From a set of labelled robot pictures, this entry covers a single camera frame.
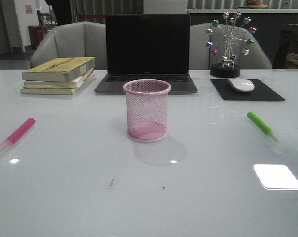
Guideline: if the black mouse pad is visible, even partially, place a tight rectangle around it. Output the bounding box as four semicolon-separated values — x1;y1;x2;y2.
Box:
211;79;285;102

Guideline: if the green highlighter pen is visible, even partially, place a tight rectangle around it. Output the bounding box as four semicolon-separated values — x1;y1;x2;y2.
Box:
247;111;284;154

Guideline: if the grey right chair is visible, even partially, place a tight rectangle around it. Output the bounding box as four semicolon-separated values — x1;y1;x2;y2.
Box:
189;23;272;70

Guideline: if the grey chair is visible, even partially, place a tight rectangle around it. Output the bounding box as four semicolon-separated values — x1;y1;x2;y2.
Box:
189;23;272;70
30;21;107;70

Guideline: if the grey laptop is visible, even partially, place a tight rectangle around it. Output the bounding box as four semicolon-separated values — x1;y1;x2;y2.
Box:
94;13;197;94

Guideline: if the yellow bottom book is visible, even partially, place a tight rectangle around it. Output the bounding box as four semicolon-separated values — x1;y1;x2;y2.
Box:
19;80;88;95

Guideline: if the yellow book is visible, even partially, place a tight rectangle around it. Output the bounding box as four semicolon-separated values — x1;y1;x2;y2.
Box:
19;80;88;95
22;57;95;82

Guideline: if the white middle book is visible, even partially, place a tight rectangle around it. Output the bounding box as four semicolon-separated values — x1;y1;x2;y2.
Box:
24;69;94;89

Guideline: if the red bin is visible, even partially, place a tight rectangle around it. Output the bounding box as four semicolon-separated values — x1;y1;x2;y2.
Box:
28;25;43;49

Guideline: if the pink highlighter pen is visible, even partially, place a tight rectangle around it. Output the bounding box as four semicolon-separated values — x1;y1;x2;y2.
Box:
0;118;36;158

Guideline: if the olive sofa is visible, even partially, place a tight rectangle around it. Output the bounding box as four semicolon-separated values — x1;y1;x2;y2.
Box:
285;53;298;69

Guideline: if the white computer mouse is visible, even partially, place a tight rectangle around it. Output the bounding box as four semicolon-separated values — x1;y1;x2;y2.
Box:
228;78;255;92

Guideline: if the pink mesh pen holder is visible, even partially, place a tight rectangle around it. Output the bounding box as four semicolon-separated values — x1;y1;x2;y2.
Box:
123;79;171;142

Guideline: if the yellow top book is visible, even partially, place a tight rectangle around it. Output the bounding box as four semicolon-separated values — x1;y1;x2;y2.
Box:
22;57;95;82

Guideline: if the fruit bowl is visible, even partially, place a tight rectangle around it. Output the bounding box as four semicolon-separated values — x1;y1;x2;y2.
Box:
245;0;268;9

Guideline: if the ferris wheel desk ornament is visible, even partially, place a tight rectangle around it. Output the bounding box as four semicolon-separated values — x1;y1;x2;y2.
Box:
205;11;257;78

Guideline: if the grey left chair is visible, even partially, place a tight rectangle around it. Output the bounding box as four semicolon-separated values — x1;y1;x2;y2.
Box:
30;21;107;70

